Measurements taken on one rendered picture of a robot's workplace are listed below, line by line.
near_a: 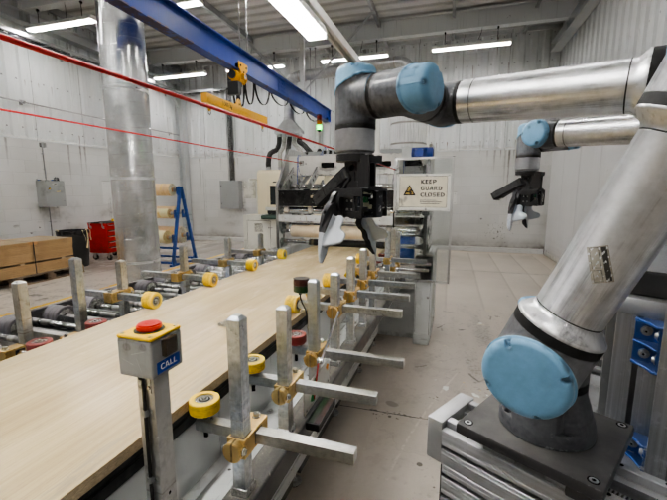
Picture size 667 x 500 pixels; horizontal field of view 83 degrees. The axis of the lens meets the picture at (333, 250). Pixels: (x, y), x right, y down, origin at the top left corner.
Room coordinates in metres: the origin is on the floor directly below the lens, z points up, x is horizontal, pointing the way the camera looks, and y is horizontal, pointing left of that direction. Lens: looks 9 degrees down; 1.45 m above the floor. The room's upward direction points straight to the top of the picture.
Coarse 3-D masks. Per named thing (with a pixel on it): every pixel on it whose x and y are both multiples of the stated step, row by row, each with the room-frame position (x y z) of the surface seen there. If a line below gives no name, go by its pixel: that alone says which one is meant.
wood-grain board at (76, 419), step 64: (128, 320) 1.56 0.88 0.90; (192, 320) 1.56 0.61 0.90; (256, 320) 1.56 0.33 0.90; (0, 384) 1.02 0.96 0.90; (64, 384) 1.02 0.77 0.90; (128, 384) 1.02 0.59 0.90; (192, 384) 1.02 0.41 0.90; (0, 448) 0.74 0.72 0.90; (64, 448) 0.74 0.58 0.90; (128, 448) 0.75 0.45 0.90
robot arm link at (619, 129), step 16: (528, 128) 1.12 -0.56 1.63; (544, 128) 1.09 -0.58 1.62; (560, 128) 1.07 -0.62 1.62; (576, 128) 1.04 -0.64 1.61; (592, 128) 1.01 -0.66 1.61; (608, 128) 0.98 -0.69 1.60; (624, 128) 0.95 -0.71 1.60; (528, 144) 1.12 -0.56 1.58; (544, 144) 1.12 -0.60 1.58; (560, 144) 1.09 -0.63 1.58; (576, 144) 1.06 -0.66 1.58; (592, 144) 1.03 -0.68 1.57; (608, 144) 1.00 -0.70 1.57; (624, 144) 0.98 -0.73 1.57
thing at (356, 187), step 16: (336, 160) 0.72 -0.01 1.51; (352, 160) 0.69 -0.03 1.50; (368, 160) 0.68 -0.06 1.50; (352, 176) 0.71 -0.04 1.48; (368, 176) 0.68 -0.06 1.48; (336, 192) 0.72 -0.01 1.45; (352, 192) 0.68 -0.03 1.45; (368, 192) 0.69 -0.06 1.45; (384, 192) 0.72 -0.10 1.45; (336, 208) 0.71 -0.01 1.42; (352, 208) 0.68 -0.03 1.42; (368, 208) 0.70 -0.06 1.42; (384, 208) 0.72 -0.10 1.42
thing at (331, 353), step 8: (304, 344) 1.40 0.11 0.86; (296, 352) 1.38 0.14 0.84; (304, 352) 1.37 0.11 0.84; (328, 352) 1.34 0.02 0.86; (336, 352) 1.33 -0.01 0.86; (344, 352) 1.33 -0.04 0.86; (352, 352) 1.33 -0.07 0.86; (360, 352) 1.33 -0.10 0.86; (344, 360) 1.32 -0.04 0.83; (352, 360) 1.31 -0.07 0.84; (360, 360) 1.30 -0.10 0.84; (368, 360) 1.29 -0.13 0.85; (376, 360) 1.28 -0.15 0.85; (384, 360) 1.27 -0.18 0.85; (392, 360) 1.27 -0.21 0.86; (400, 360) 1.26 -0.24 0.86; (400, 368) 1.26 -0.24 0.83
